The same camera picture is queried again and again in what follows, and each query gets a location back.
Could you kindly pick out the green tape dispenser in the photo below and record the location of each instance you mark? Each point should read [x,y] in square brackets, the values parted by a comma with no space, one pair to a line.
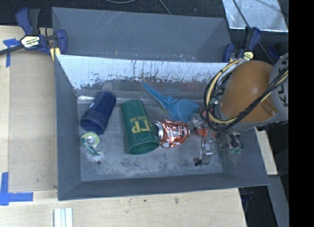
[90,141]

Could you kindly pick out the pale wood board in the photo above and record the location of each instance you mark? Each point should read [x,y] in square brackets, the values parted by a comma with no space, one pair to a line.
[32,123]

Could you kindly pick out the dark blue plastic cup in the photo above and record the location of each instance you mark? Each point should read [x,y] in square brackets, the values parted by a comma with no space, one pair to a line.
[99,112]

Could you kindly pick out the blue plastic funnel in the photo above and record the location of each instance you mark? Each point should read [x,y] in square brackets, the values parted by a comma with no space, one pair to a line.
[176,107]

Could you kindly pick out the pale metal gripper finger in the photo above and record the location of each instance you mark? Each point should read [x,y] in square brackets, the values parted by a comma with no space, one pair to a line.
[208,151]
[210,136]

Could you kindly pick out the orange-red small object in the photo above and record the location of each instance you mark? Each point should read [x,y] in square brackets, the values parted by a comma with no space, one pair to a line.
[201,131]

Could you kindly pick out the green cup with yellow print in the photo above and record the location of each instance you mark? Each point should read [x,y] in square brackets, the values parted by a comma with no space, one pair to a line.
[138,128]

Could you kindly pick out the grey metal bin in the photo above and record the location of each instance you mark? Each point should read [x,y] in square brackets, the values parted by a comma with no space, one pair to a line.
[147,167]

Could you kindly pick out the crushed orange drink can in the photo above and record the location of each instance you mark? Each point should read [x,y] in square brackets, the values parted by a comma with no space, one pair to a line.
[175,134]

